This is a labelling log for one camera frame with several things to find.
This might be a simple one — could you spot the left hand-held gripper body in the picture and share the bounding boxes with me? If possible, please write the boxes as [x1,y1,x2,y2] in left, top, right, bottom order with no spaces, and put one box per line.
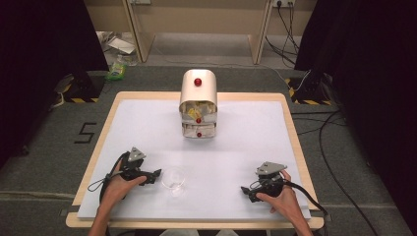
[118,147,152,182]

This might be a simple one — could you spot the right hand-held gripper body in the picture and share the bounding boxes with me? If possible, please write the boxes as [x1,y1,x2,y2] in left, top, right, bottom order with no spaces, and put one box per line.
[253,160,288,199]

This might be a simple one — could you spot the clear glass cup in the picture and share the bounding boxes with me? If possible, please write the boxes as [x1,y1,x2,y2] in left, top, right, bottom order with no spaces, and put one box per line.
[160,165,187,198]

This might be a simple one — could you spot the person's left hand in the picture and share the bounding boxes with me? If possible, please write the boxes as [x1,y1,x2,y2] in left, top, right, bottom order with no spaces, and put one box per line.
[99,161,148,211]

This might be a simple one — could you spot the person's right hand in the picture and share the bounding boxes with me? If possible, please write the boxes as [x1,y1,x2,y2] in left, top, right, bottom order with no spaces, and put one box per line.
[256,169,308,224]

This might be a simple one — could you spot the white table mat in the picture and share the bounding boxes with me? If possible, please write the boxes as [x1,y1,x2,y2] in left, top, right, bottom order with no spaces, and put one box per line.
[77,98,312,220]

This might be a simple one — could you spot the wooden table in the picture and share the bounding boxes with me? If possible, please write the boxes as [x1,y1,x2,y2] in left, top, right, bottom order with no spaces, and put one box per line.
[65,90,326,230]

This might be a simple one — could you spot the yellow packet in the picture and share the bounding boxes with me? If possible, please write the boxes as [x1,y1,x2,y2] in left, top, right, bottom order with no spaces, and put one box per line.
[187,107,203,120]

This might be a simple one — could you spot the white mini drawer cabinet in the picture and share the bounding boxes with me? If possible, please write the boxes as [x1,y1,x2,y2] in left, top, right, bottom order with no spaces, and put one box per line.
[178,68,218,140]

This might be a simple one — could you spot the striped black stand base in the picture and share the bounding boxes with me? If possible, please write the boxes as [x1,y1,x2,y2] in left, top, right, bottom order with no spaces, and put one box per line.
[284,76,333,106]
[53,73,106,104]

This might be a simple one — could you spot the green plastic packet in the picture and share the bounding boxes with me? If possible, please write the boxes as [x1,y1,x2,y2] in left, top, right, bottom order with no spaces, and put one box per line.
[104,61,128,83]

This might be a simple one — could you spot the pile of white papers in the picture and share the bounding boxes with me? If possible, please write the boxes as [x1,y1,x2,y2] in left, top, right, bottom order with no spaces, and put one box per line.
[96,30,139,57]

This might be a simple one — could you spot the black curtain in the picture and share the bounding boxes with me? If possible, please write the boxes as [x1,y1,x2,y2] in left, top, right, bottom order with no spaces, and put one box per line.
[293,0,417,235]
[0,0,110,170]

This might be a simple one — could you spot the light wooden desk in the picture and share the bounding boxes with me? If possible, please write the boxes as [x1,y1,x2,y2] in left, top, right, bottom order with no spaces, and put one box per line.
[121,0,273,66]

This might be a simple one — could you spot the right hand-held gripper cable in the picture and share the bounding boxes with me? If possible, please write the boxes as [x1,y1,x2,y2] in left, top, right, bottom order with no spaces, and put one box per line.
[283,181,329,218]

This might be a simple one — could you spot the long black floor cable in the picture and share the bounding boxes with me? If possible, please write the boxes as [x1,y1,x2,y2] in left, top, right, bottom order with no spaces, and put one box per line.
[318,110,381,236]

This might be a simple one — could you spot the black socket cables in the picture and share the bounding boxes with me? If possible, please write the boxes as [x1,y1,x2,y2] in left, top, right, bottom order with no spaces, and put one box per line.
[265,1,302,66]

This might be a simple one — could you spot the white wall socket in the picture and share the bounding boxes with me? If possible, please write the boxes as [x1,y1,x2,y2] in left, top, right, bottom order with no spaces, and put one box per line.
[271,0,297,8]

